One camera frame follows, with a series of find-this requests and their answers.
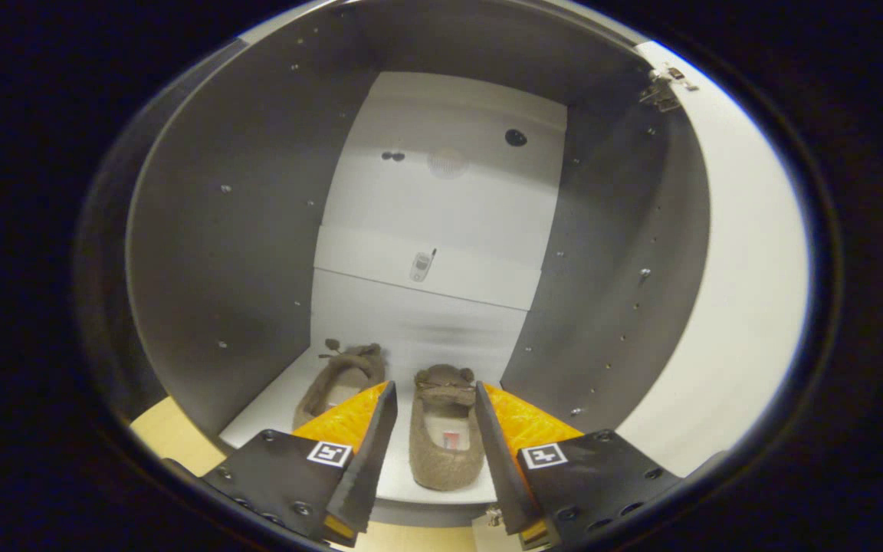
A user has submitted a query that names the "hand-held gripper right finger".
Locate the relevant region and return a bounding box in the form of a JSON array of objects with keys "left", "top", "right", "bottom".
[{"left": 474, "top": 380, "right": 684, "bottom": 551}]

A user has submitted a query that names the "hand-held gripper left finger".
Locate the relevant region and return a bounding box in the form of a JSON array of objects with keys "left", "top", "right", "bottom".
[{"left": 162, "top": 381, "right": 399, "bottom": 548}]

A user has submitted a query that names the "brown fuzzy shoe with bow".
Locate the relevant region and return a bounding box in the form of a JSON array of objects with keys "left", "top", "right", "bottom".
[
  {"left": 409, "top": 364, "right": 486, "bottom": 492},
  {"left": 292, "top": 338, "right": 387, "bottom": 430}
]

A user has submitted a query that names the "grey shoe cabinet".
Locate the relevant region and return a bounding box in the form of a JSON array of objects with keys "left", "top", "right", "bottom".
[{"left": 126, "top": 0, "right": 712, "bottom": 530}]

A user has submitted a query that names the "white shoe cabinet door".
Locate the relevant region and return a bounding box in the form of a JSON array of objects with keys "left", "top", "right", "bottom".
[{"left": 618, "top": 40, "right": 810, "bottom": 480}]

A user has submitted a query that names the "metal door hinge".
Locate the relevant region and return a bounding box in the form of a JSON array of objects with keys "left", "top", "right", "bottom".
[{"left": 638, "top": 65, "right": 699, "bottom": 113}]

